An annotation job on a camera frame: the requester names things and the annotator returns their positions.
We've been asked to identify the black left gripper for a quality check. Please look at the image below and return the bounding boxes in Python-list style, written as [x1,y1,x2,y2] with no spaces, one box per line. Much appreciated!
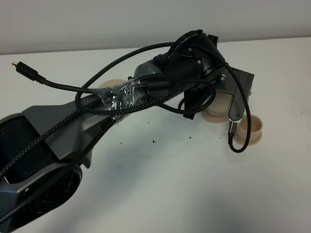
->
[167,30,225,96]

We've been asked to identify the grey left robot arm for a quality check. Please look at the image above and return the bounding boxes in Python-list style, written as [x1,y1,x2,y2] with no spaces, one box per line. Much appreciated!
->
[0,30,223,233]

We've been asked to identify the beige teapot saucer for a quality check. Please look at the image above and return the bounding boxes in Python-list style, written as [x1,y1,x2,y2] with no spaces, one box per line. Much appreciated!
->
[98,79,125,88]

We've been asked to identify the beige rear teacup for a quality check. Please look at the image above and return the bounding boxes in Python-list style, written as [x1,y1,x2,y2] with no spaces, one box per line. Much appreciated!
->
[207,92,231,117]

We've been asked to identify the beige teacup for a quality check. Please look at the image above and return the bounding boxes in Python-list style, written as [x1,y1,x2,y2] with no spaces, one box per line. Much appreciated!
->
[234,115,263,141]
[207,92,231,117]

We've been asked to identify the beige rear cup saucer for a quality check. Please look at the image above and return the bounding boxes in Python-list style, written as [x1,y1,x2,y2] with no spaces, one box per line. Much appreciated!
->
[202,110,227,123]

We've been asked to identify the beige cup saucer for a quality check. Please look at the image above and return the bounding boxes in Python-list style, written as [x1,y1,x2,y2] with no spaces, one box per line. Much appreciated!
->
[202,110,227,123]
[233,134,262,146]

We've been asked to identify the beige front teacup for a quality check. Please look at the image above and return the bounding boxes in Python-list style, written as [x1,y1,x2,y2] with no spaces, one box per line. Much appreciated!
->
[234,115,263,141]

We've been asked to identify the beige front cup saucer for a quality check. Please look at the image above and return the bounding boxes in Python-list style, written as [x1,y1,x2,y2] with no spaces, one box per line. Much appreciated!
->
[233,134,262,146]

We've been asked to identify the black braided cable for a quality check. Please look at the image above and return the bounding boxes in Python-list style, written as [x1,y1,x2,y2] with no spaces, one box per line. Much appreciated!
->
[0,36,252,183]

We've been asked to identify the black camera mounting bracket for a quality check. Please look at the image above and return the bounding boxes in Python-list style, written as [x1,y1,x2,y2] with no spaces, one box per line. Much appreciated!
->
[216,68,255,97]

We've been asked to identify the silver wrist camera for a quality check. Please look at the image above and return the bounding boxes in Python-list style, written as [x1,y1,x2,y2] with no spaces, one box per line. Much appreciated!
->
[227,93,245,124]

